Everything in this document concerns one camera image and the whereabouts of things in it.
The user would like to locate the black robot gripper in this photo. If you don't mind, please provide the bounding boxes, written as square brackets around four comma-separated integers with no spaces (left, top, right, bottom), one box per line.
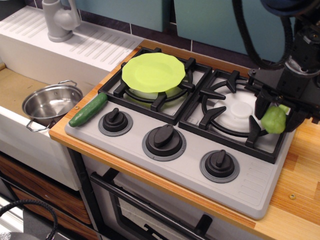
[247,67,320,132]

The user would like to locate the light green toy cauliflower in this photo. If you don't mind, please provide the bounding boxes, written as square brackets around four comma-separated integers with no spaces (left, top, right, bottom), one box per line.
[260,104,290,134]

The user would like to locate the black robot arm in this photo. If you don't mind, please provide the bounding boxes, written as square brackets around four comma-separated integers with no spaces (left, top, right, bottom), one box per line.
[232,0,320,132]

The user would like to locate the lime green plastic plate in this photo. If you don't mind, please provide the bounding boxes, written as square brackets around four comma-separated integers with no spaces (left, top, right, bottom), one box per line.
[122,52,186,93]

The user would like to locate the dark green toy pickle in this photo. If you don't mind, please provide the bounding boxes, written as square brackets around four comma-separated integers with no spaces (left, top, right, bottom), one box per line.
[68,92,108,128]

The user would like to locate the stainless steel pot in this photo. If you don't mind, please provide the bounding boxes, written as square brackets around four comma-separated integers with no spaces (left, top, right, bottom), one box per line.
[22,80,83,132]

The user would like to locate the white toy sink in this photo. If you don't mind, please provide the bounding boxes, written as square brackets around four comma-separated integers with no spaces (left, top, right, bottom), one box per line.
[0,6,142,191]

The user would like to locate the white right burner cap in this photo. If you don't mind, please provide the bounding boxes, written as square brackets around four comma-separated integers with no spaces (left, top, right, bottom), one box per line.
[213,89,265,133]

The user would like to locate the white burner cap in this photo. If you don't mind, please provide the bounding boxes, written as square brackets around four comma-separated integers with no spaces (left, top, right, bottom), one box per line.
[213,89,265,133]
[128,86,186,103]

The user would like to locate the black right burner grate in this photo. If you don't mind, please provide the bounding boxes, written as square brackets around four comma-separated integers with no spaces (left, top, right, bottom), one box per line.
[179,69,294,164]

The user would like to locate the black burner grate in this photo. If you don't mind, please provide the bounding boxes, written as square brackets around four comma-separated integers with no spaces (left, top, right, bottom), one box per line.
[179,69,294,164]
[99,47,213,125]

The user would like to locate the grey toy stove top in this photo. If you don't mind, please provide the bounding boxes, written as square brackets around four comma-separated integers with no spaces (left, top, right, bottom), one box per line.
[64,47,306,221]

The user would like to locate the black right stove knob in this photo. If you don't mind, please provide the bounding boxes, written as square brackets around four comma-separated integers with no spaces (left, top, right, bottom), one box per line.
[199,149,240,184]

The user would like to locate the black stove knob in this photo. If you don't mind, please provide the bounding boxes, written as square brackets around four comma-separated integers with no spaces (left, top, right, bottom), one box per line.
[98,107,133,137]
[199,149,240,184]
[142,124,187,162]

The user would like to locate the black middle stove knob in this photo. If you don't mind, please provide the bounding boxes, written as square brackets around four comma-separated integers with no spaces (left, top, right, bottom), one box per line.
[142,124,187,162]

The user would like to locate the black left burner grate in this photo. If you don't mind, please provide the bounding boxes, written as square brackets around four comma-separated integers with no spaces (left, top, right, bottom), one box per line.
[99,47,213,125]

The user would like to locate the white left burner cap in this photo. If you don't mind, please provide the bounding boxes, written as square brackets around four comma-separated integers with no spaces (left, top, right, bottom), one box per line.
[128,86,186,103]

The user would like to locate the black left stove knob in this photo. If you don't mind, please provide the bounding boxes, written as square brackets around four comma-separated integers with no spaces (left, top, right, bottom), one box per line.
[98,107,133,137]

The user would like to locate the wooden drawer front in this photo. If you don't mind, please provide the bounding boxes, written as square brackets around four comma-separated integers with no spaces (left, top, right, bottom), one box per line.
[0,152,98,240]

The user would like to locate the grey toy faucet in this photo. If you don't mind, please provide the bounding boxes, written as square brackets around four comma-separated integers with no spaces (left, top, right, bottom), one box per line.
[42,0,81,43]

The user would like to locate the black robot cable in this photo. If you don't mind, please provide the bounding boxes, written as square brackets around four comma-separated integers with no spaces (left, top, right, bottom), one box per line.
[231,0,295,71]

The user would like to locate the black oven door handle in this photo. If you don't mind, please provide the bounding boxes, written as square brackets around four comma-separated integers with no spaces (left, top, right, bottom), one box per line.
[89,172,212,240]

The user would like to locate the black braided cable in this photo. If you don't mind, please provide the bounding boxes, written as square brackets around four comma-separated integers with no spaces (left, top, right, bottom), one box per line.
[0,198,58,240]

